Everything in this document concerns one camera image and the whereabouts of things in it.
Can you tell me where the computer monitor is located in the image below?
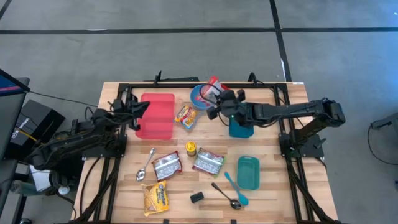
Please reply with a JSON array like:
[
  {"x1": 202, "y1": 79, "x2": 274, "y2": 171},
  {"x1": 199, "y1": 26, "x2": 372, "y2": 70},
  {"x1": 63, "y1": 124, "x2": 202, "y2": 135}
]
[{"x1": 0, "y1": 68, "x2": 31, "y2": 162}]

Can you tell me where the black utensil handle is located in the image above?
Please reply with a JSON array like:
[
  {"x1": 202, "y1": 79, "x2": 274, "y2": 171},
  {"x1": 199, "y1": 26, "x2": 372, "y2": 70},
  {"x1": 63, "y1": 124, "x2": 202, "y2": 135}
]
[{"x1": 211, "y1": 182, "x2": 243, "y2": 210}]

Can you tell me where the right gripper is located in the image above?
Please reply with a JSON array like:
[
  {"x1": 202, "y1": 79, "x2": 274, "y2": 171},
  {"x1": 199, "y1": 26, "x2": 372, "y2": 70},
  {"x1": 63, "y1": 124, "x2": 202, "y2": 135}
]
[{"x1": 216, "y1": 89, "x2": 249, "y2": 125}]

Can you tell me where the black floor cable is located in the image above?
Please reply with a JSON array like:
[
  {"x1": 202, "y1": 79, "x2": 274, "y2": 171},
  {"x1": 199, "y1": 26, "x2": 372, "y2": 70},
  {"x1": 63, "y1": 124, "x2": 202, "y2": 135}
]
[{"x1": 367, "y1": 119, "x2": 398, "y2": 166}]

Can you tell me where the black table cable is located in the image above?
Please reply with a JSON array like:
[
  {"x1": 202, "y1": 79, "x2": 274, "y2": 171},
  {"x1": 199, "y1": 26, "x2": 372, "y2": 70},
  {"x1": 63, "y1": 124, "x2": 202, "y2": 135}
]
[{"x1": 248, "y1": 72, "x2": 282, "y2": 104}]

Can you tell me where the red translucent plastic bin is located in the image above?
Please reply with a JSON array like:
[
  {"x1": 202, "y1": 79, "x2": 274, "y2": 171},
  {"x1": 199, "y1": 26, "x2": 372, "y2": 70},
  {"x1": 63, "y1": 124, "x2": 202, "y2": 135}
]
[{"x1": 135, "y1": 92, "x2": 175, "y2": 141}]

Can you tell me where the silver metal spoon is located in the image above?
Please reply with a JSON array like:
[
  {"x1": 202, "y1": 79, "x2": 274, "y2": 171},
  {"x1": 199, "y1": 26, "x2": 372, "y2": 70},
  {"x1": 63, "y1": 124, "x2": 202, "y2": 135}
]
[{"x1": 136, "y1": 147, "x2": 157, "y2": 183}]

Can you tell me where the dark teal plastic bin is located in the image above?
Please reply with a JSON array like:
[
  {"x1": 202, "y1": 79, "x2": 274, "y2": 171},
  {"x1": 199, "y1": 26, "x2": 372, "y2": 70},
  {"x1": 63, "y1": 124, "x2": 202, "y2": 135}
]
[{"x1": 228, "y1": 118, "x2": 255, "y2": 139}]

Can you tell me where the grey stand leg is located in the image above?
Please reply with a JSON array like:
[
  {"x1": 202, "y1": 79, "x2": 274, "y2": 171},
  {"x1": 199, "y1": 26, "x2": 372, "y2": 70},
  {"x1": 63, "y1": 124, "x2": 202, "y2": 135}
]
[{"x1": 371, "y1": 111, "x2": 398, "y2": 130}]

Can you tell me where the red white ramen pack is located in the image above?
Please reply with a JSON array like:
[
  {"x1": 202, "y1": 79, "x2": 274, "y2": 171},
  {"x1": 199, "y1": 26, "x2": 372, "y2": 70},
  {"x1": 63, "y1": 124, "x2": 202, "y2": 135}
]
[{"x1": 201, "y1": 75, "x2": 231, "y2": 104}]

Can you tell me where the pink green shrimp ramen pack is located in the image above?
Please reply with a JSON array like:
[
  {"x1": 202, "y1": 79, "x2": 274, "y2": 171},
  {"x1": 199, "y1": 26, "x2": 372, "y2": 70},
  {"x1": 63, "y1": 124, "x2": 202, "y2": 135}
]
[{"x1": 192, "y1": 147, "x2": 227, "y2": 178}]

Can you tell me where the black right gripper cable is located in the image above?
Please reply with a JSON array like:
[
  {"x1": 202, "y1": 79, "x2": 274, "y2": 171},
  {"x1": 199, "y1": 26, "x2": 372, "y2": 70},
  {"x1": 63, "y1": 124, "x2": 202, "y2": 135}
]
[{"x1": 198, "y1": 83, "x2": 222, "y2": 106}]

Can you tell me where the yellow chicken ramen pack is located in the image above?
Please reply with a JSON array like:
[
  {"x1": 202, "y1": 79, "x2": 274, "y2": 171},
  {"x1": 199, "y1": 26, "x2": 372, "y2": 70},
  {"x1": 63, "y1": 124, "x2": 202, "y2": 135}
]
[{"x1": 141, "y1": 180, "x2": 170, "y2": 218}]

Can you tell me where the white paper sheet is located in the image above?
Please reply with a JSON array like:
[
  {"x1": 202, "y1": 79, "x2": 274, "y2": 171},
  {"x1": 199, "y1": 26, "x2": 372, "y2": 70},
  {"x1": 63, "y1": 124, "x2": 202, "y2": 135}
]
[{"x1": 30, "y1": 164, "x2": 52, "y2": 192}]

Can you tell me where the thin black cable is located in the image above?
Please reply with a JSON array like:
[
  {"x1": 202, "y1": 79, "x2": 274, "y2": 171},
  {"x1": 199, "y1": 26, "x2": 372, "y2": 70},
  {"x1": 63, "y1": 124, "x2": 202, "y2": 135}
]
[{"x1": 29, "y1": 91, "x2": 100, "y2": 108}]

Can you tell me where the thin yellow cable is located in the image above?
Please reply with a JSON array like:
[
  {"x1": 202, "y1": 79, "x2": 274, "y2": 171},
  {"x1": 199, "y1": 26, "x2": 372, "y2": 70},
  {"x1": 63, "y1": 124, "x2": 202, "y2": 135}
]
[{"x1": 18, "y1": 129, "x2": 44, "y2": 147}]

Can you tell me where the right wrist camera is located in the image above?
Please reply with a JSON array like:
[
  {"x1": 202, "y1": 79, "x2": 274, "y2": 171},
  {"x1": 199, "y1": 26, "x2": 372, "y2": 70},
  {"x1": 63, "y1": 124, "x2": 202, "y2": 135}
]
[{"x1": 206, "y1": 106, "x2": 219, "y2": 121}]

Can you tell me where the mint green plastic bin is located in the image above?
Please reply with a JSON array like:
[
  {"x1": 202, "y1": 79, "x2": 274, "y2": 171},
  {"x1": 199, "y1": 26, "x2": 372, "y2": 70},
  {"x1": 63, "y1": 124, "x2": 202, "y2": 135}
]
[{"x1": 236, "y1": 155, "x2": 261, "y2": 191}]

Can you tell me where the teal bag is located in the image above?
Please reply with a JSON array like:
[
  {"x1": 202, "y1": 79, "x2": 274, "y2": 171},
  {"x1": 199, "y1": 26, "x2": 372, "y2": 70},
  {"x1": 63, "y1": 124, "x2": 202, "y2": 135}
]
[{"x1": 12, "y1": 180, "x2": 41, "y2": 197}]

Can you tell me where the black cardboard box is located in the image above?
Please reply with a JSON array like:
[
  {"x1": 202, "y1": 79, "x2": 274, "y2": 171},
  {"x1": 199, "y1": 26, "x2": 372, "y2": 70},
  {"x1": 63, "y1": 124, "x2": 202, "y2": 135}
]
[{"x1": 4, "y1": 99, "x2": 67, "y2": 161}]

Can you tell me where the roast beef ramen pack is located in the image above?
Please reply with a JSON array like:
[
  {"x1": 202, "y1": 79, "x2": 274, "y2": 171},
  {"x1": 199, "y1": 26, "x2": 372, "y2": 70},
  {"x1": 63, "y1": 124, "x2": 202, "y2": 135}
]
[{"x1": 151, "y1": 151, "x2": 183, "y2": 183}]

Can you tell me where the blue beef ramen pack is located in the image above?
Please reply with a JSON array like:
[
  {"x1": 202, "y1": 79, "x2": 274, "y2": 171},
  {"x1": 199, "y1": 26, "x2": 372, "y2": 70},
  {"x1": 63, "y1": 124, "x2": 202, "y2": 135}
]
[{"x1": 173, "y1": 104, "x2": 200, "y2": 131}]

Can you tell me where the black metal table frame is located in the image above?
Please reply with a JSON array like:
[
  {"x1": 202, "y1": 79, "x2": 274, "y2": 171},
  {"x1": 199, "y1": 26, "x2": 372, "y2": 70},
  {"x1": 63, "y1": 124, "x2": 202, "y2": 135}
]
[{"x1": 71, "y1": 81, "x2": 343, "y2": 224}]

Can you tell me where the dark jar with yellow lid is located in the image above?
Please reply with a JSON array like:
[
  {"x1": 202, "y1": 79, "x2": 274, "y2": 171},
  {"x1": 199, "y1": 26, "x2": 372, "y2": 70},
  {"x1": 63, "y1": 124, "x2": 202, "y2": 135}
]
[{"x1": 185, "y1": 141, "x2": 197, "y2": 157}]

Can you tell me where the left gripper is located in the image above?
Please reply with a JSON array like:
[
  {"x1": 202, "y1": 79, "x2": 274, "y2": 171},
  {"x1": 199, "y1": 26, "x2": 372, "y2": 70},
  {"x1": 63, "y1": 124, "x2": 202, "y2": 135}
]
[{"x1": 119, "y1": 98, "x2": 150, "y2": 127}]

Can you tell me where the turquoise plastic spoon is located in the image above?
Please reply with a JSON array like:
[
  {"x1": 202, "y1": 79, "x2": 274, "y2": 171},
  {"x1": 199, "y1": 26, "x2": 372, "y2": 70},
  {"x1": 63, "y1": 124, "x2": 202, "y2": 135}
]
[{"x1": 223, "y1": 171, "x2": 249, "y2": 207}]

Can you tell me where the thick black cable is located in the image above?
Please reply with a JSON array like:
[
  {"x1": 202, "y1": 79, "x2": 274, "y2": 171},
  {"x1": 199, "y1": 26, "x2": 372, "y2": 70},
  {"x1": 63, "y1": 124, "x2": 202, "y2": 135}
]
[{"x1": 79, "y1": 157, "x2": 103, "y2": 218}]

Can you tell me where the blue bowl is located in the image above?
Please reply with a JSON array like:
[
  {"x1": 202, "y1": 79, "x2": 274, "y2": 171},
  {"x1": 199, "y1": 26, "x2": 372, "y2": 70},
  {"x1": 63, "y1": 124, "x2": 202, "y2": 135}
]
[{"x1": 190, "y1": 83, "x2": 218, "y2": 110}]

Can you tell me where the green black pepper tin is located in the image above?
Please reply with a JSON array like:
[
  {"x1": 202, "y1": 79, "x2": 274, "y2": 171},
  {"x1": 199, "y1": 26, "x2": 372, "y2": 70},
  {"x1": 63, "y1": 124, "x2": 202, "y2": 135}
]
[{"x1": 190, "y1": 191, "x2": 205, "y2": 204}]

